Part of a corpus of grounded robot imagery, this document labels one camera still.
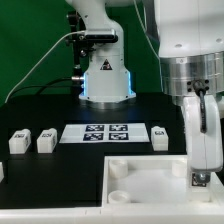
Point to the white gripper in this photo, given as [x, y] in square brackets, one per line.
[204, 150]

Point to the white square table top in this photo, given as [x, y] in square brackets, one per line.
[152, 180]

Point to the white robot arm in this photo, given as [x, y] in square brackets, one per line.
[191, 56]

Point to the white obstacle fence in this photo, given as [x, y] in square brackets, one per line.
[119, 213]

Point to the white marker sheet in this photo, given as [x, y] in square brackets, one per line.
[105, 133]

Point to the white part left edge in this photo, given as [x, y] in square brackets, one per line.
[1, 172]

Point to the black camera stand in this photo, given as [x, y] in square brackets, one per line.
[80, 46]

